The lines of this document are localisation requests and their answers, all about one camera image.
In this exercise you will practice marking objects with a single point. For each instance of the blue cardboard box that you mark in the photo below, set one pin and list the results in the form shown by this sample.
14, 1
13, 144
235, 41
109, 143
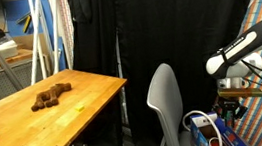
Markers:
198, 138

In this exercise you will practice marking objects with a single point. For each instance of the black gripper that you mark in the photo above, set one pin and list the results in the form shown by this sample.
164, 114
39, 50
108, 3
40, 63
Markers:
230, 106

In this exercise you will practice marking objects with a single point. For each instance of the wooden table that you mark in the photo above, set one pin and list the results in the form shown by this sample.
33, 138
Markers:
28, 136

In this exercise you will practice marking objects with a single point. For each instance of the brown plush toy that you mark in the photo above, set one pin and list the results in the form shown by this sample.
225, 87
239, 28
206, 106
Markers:
51, 93

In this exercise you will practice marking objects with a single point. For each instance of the black curtain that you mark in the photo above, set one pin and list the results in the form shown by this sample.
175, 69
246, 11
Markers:
166, 28

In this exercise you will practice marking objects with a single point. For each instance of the white pole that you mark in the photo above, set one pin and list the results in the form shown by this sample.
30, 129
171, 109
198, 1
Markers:
55, 32
35, 44
41, 50

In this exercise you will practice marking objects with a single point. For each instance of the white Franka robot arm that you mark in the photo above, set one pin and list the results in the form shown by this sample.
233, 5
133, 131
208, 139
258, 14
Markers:
235, 50

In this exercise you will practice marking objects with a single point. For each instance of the blue wall board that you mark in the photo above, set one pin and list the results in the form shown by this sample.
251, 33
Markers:
14, 13

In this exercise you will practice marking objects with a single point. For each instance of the wooden top workbench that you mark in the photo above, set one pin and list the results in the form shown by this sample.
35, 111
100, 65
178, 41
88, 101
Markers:
4, 78

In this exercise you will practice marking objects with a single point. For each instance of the yellow black tool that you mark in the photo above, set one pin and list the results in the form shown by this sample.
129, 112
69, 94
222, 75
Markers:
27, 23

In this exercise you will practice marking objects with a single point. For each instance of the small yellow block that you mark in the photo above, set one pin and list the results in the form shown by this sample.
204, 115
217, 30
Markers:
80, 107

